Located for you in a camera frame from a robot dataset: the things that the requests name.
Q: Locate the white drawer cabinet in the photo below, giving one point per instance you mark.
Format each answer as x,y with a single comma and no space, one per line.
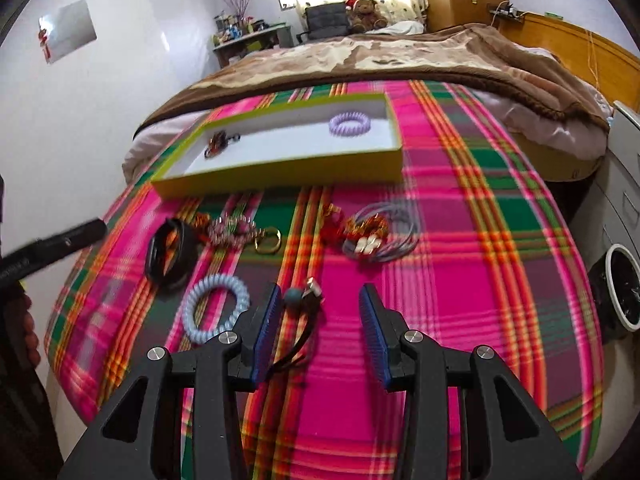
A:
625,185

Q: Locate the clutter of desk bottles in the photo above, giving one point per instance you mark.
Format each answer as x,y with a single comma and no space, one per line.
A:
232,30

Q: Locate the red gold hair clips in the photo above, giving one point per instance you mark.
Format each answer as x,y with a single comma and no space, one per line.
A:
335,220

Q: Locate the yellow mattress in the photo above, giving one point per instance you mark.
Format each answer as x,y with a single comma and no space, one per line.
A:
555,162

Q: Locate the red wall decoration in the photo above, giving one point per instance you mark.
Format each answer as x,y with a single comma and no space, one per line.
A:
44,35

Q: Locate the dark grey chair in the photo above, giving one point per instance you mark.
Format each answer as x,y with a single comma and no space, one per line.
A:
325,17

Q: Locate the black wrist band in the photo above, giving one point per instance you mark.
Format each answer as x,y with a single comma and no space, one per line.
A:
151,259

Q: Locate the person's left hand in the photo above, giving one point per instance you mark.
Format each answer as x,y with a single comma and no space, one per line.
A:
22,330

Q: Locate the silver wall poster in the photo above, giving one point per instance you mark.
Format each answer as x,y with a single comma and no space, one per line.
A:
70,30

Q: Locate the black white-rimmed trash bin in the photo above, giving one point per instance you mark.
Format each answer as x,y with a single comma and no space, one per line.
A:
625,285

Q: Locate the wooden headboard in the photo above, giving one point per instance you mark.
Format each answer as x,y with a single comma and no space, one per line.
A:
560,45

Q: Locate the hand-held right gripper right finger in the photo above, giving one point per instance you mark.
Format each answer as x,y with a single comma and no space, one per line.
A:
375,340

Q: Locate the power strip with plugs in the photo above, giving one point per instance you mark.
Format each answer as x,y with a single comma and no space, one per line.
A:
505,11

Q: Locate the white pillow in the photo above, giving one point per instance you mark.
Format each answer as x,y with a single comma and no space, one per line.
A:
400,26

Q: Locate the grey desk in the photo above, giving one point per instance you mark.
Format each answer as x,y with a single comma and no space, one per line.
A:
250,42

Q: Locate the brown patterned blanket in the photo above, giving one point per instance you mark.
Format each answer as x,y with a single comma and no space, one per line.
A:
450,55

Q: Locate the pink green plaid blanket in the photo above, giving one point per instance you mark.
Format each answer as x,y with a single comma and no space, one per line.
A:
450,260

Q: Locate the brown teddy bear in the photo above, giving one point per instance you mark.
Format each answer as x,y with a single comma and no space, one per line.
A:
365,12

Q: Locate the pale bed sheet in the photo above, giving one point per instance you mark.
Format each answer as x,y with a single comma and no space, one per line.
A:
560,135

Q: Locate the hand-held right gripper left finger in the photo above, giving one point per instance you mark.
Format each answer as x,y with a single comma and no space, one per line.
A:
265,330

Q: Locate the yellow-green cardboard box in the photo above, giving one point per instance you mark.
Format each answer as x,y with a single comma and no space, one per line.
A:
280,172

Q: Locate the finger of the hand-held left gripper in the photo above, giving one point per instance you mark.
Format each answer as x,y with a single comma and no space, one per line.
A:
55,245

